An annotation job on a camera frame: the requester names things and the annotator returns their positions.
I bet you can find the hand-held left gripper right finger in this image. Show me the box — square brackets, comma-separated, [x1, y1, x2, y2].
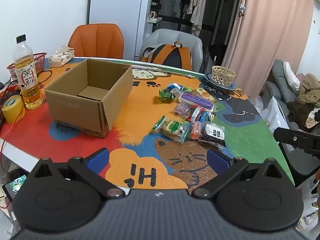
[191, 149, 292, 198]

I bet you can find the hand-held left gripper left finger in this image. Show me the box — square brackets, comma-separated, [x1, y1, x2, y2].
[29, 147, 125, 199]

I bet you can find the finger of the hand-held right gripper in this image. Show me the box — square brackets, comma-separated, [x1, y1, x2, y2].
[273, 127, 320, 158]

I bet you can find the black seed snack packet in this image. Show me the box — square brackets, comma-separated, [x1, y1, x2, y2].
[199, 122, 227, 148]

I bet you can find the small orange red snack packet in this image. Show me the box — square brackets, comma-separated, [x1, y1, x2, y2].
[189, 121, 202, 140]

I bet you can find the red and white snack packet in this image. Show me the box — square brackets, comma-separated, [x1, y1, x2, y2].
[186, 106, 209, 123]

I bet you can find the brown cardboard box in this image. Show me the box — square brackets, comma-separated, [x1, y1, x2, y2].
[44, 58, 133, 138]

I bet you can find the green label bread packet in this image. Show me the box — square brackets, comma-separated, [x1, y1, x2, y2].
[152, 115, 192, 143]

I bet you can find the clear purple snack packet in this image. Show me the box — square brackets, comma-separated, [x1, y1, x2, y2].
[174, 102, 194, 118]

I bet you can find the long purple snack package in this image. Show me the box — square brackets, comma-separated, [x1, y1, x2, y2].
[179, 91, 218, 112]

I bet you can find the yellow nut snack packet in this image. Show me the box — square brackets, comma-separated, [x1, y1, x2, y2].
[196, 87, 217, 103]

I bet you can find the green candy packet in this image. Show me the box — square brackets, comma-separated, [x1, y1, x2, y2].
[159, 88, 175, 103]

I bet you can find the white plastic bag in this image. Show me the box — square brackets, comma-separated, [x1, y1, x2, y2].
[250, 96, 288, 135]

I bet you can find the pile of clothes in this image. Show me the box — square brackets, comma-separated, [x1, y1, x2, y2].
[287, 73, 320, 130]

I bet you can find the white bag with red print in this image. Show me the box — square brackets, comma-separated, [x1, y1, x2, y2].
[296, 175, 320, 230]

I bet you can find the white pillow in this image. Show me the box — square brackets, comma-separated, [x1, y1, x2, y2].
[282, 61, 300, 90]

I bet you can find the grey sofa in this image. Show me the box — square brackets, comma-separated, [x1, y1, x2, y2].
[260, 59, 320, 178]

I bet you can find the blue ceramic plate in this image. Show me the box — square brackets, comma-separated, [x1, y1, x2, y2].
[204, 73, 237, 91]

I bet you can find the woven bamboo basket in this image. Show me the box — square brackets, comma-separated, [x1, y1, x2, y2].
[211, 65, 236, 87]

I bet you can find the phone with lit screen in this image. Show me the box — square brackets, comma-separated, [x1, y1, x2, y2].
[2, 174, 28, 202]

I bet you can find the yellow tape roll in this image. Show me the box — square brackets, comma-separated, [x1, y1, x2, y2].
[1, 94, 26, 124]

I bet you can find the yellow tea bottle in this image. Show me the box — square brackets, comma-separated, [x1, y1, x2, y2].
[14, 34, 43, 110]

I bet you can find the dark suitcase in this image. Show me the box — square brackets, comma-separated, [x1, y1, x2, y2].
[206, 44, 228, 67]

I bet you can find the patterned tissue pack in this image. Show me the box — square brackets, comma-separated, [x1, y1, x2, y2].
[48, 45, 75, 67]

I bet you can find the pink curtain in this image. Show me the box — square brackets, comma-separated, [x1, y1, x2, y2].
[221, 0, 315, 97]

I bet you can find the orange and black backpack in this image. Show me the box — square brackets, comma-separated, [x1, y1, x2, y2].
[140, 41, 193, 70]

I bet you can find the red plastic basket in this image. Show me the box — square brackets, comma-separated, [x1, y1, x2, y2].
[7, 52, 47, 83]

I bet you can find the orange chair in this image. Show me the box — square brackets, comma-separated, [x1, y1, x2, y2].
[68, 24, 124, 59]

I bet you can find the grey chair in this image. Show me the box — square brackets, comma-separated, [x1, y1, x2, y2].
[140, 28, 203, 72]

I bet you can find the white shelf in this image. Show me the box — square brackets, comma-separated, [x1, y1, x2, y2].
[147, 10, 162, 24]

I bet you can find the white hanging garment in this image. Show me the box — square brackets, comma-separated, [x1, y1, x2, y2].
[191, 0, 213, 34]

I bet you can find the white fridge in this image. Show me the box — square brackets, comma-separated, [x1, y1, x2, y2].
[86, 0, 155, 60]

